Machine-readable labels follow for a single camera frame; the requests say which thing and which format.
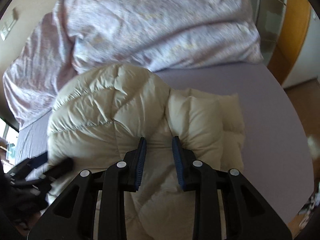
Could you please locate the wooden wardrobe with glass doors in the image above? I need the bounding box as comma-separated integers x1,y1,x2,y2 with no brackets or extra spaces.
246,0,316,85

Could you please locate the pink printed duvet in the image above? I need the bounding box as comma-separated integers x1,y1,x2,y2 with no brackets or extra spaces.
2,0,264,130

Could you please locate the cream puffer jacket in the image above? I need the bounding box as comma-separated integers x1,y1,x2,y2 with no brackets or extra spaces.
46,64,245,240

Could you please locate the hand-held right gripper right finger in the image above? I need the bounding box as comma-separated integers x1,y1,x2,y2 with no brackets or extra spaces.
172,136,293,240

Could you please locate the wall switch plate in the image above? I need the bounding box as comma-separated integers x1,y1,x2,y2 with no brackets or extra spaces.
0,20,17,41

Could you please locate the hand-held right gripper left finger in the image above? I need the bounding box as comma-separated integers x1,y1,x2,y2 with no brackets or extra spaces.
27,137,147,240

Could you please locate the bed with purple sheet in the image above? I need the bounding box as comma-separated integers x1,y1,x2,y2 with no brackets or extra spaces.
15,62,315,230

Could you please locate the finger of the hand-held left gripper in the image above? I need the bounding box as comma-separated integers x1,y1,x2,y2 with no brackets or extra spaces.
27,151,50,170
46,157,74,180

